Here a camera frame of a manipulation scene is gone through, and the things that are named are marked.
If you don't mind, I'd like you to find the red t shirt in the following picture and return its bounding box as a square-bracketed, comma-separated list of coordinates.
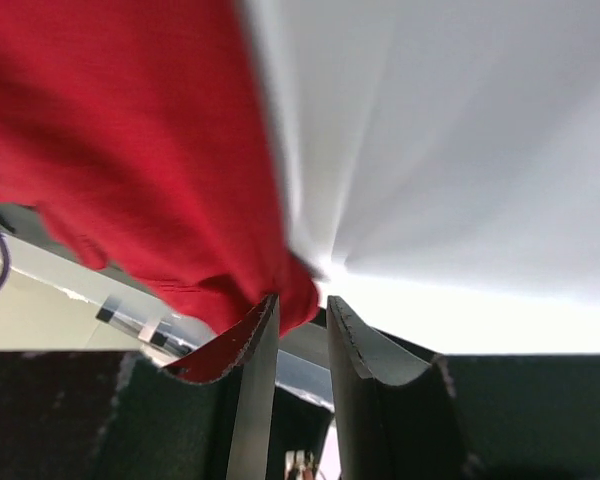
[0, 1, 319, 333]

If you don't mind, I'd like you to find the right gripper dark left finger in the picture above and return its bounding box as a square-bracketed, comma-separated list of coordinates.
[0, 295, 279, 479]

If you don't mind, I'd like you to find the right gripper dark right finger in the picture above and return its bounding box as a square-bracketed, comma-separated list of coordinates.
[326, 297, 600, 479]

